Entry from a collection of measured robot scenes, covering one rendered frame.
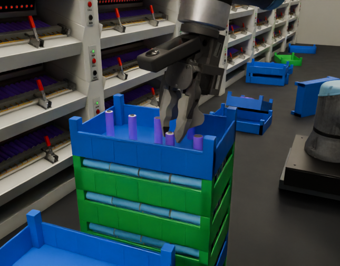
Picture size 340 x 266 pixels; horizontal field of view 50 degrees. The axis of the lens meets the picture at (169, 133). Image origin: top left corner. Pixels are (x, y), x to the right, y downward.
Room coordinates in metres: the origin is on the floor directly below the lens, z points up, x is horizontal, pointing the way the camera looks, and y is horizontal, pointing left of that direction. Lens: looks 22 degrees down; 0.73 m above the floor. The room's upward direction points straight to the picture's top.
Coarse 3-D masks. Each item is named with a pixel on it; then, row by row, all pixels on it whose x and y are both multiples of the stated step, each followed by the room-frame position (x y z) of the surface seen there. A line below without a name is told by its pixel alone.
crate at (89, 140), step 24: (120, 96) 0.86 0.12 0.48; (72, 120) 0.69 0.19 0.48; (96, 120) 0.78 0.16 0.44; (120, 120) 0.85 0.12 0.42; (144, 120) 0.85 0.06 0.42; (216, 120) 0.78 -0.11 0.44; (72, 144) 0.69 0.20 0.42; (96, 144) 0.67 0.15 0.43; (120, 144) 0.65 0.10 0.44; (144, 144) 0.63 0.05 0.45; (192, 144) 0.74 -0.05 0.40; (216, 144) 0.74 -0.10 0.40; (168, 168) 0.61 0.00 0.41; (192, 168) 0.60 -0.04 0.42; (216, 168) 0.61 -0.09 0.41
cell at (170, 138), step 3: (168, 132) 0.65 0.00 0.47; (171, 132) 0.65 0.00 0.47; (168, 135) 0.64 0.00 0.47; (171, 135) 0.64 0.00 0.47; (168, 138) 0.64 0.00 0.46; (171, 138) 0.64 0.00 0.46; (174, 138) 0.65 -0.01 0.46; (168, 141) 0.64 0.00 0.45; (171, 141) 0.64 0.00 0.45; (174, 141) 0.65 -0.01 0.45; (168, 144) 0.64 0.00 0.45; (171, 144) 0.64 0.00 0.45; (174, 144) 0.65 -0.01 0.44
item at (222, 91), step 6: (228, 18) 2.58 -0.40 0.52; (228, 24) 2.59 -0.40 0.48; (228, 30) 2.60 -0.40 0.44; (222, 48) 2.51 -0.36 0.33; (222, 54) 2.52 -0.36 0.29; (222, 60) 2.52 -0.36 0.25; (222, 78) 2.54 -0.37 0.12; (216, 84) 2.53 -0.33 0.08; (222, 84) 2.54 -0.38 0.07; (222, 90) 2.55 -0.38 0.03
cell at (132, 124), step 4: (128, 116) 0.75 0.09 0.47; (132, 116) 0.75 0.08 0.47; (136, 116) 0.75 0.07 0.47; (128, 120) 0.75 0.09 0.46; (132, 120) 0.74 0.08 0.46; (136, 120) 0.75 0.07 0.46; (128, 124) 0.75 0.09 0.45; (132, 124) 0.74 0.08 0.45; (136, 124) 0.75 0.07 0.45; (132, 128) 0.74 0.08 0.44; (136, 128) 0.75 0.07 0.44; (132, 132) 0.74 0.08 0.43; (136, 132) 0.75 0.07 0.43; (132, 136) 0.74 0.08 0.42; (136, 136) 0.75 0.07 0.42
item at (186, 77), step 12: (204, 36) 0.68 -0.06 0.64; (216, 36) 0.67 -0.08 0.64; (204, 48) 0.68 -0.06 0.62; (216, 48) 0.69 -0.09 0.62; (180, 60) 0.66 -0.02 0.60; (192, 60) 0.66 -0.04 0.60; (204, 60) 0.68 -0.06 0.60; (216, 60) 0.70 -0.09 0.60; (168, 72) 0.68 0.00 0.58; (180, 72) 0.66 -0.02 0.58; (192, 72) 0.64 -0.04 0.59; (204, 72) 0.65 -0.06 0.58; (216, 72) 0.67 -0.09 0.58; (168, 84) 0.67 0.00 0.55; (180, 84) 0.65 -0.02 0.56; (204, 84) 0.67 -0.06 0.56
